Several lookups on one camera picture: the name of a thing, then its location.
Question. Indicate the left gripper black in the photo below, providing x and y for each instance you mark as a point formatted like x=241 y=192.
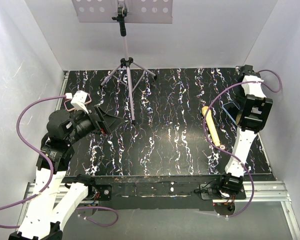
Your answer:
x=110 y=122

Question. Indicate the phone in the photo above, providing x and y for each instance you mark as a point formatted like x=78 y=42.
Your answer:
x=232 y=110
x=69 y=107

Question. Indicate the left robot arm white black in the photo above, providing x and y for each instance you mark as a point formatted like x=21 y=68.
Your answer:
x=44 y=219

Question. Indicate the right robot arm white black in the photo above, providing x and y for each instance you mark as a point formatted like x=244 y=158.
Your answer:
x=250 y=115

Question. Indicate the phone in pink case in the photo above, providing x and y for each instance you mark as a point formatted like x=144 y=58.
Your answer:
x=69 y=107

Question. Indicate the cream toy microphone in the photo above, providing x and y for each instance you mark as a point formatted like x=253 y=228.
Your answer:
x=207 y=114

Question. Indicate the music stand with tripod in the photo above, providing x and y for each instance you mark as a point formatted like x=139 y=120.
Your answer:
x=123 y=12

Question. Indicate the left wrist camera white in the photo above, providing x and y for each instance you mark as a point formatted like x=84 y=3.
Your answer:
x=78 y=100

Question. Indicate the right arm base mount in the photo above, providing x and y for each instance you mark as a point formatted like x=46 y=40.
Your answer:
x=209 y=191

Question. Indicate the aluminium front rail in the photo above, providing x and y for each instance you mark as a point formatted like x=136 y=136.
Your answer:
x=264 y=191

